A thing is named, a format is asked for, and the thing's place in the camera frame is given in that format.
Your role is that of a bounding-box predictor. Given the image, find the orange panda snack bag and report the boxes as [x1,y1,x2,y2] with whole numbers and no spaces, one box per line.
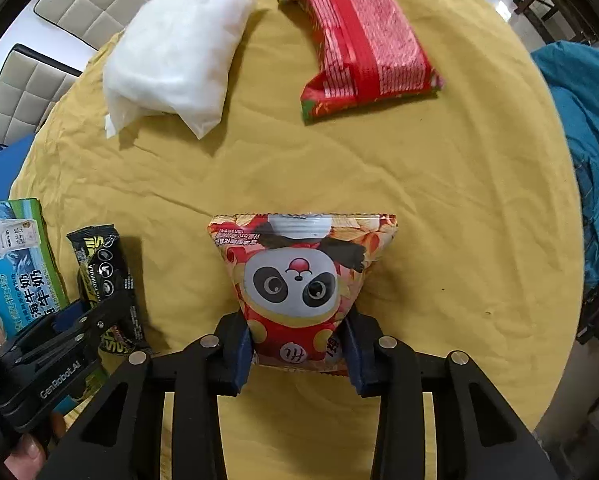
[208,214,398,375]

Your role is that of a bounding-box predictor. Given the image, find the white soft pouch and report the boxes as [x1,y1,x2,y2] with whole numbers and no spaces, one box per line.
[102,0,260,139]

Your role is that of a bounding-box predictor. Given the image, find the red snack pack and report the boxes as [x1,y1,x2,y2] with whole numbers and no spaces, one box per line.
[279,0,444,122]

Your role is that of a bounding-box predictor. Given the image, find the person's left hand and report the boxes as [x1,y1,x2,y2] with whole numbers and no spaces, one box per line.
[4,412,66,480]

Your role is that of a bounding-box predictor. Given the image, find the cardboard box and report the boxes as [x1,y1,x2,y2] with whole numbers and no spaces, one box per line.
[0,198,70,338]

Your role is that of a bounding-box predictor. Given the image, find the blue foam mat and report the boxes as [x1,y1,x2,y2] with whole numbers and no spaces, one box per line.
[0,134,35,201]

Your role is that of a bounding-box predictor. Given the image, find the yellow tablecloth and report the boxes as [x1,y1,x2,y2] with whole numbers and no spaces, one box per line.
[9,0,586,480]

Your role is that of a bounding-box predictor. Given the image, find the left white quilted chair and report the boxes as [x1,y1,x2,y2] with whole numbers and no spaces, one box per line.
[0,44,82,151]

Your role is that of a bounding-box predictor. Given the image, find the teal blanket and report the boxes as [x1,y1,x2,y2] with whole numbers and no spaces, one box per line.
[531,41,599,289]

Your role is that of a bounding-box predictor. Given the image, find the dark wooden chair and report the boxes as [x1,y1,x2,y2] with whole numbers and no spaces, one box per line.
[513,0,599,47]

